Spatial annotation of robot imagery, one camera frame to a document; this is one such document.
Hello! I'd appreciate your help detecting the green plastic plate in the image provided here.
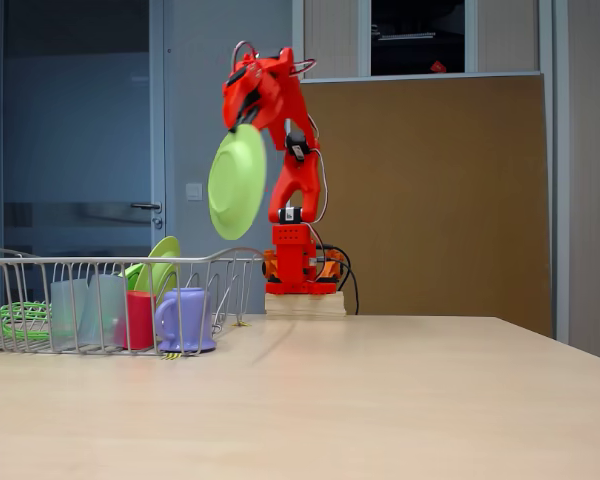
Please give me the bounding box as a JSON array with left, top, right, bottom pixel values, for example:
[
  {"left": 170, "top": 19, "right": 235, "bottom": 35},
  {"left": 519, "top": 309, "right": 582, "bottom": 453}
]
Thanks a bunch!
[
  {"left": 207, "top": 123, "right": 269, "bottom": 242},
  {"left": 133, "top": 235, "right": 183, "bottom": 295},
  {"left": 116, "top": 261, "right": 147, "bottom": 292}
]

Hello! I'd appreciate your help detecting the purple plastic mug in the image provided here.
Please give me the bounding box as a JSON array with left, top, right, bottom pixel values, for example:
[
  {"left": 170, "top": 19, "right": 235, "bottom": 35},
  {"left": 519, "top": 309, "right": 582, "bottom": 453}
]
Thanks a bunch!
[{"left": 154, "top": 286, "right": 218, "bottom": 353}]

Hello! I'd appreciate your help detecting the red plastic cup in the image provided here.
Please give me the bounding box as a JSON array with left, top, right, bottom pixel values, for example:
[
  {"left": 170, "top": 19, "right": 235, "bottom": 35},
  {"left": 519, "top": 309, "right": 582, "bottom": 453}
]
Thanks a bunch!
[{"left": 122, "top": 291, "right": 158, "bottom": 350}]

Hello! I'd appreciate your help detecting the grey translucent plastic cup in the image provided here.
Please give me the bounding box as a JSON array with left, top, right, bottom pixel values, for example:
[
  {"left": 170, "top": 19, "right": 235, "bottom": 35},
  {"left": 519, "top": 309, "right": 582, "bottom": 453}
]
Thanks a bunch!
[
  {"left": 77, "top": 273, "right": 131, "bottom": 350},
  {"left": 48, "top": 278, "right": 90, "bottom": 352}
]

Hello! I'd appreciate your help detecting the green whisk with metal handle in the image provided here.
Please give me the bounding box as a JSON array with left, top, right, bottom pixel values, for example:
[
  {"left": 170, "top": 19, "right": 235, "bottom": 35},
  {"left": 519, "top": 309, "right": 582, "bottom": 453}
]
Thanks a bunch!
[{"left": 0, "top": 301, "right": 52, "bottom": 339}]

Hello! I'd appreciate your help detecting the grey glass door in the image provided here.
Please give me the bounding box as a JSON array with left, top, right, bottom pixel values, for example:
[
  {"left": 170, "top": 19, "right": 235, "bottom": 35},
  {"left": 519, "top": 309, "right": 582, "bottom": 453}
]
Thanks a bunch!
[{"left": 0, "top": 0, "right": 175, "bottom": 314}]

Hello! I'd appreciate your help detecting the wooden base block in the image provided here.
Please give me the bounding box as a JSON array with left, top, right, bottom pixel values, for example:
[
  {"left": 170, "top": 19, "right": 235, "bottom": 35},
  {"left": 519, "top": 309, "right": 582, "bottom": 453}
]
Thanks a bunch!
[{"left": 264, "top": 293, "right": 347, "bottom": 318}]

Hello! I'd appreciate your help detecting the brown cork board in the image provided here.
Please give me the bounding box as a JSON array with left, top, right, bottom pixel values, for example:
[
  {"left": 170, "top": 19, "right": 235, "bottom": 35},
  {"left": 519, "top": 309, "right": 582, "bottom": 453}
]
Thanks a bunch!
[{"left": 285, "top": 72, "right": 554, "bottom": 339}]

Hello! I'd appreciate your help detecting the metal wire dish rack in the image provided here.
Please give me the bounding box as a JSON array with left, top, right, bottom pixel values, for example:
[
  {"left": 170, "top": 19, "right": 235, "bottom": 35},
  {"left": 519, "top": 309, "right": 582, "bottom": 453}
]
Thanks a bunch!
[{"left": 0, "top": 246, "right": 267, "bottom": 357}]

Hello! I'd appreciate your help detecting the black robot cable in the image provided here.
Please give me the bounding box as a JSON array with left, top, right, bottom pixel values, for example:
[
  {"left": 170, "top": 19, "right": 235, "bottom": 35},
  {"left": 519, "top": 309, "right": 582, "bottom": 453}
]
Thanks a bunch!
[{"left": 314, "top": 242, "right": 361, "bottom": 316}]

